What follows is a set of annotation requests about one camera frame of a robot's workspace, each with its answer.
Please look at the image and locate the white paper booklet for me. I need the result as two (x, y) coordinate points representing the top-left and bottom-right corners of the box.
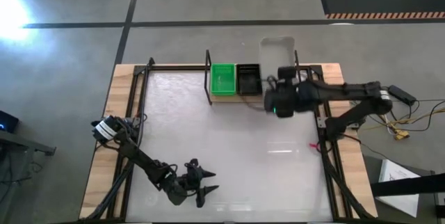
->
(375, 159), (421, 218)

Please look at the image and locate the black plastic basket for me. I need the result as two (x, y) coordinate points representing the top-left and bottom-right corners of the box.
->
(236, 63), (263, 96)

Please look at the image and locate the wooden shelf with black frame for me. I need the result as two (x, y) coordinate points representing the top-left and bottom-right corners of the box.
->
(203, 49), (302, 106)

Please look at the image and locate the black aluminium table frame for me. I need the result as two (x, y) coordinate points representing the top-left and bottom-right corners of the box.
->
(78, 56), (371, 223)

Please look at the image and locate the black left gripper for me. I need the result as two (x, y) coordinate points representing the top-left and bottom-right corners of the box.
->
(175, 157), (220, 209)

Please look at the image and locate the black floor cable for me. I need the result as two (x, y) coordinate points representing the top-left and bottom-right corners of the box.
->
(371, 85), (445, 133)

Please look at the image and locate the white plastic basket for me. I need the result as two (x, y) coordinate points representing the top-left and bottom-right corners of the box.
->
(258, 35), (296, 82)

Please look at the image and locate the grey metal stand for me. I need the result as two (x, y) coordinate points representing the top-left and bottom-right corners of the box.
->
(0, 129), (56, 218)

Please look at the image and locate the black strap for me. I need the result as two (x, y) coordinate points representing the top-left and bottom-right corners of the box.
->
(370, 172), (445, 198)

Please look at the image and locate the dark grey cart top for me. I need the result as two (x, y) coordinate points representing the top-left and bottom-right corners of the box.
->
(361, 154), (445, 224)

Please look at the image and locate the green plastic basket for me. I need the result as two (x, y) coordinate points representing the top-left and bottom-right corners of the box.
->
(210, 63), (237, 96)

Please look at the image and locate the black device with blue light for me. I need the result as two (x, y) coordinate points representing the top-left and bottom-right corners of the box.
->
(0, 110), (20, 134)

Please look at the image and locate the black power adapter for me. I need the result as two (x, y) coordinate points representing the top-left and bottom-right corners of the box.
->
(387, 84), (417, 106)

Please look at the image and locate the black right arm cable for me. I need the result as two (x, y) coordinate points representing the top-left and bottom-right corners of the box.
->
(238, 94), (267, 113)

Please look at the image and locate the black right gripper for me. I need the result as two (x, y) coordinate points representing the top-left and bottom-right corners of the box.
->
(263, 65), (299, 119)

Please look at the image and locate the yellow floor cable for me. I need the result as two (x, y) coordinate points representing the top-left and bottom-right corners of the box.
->
(377, 107), (445, 129)

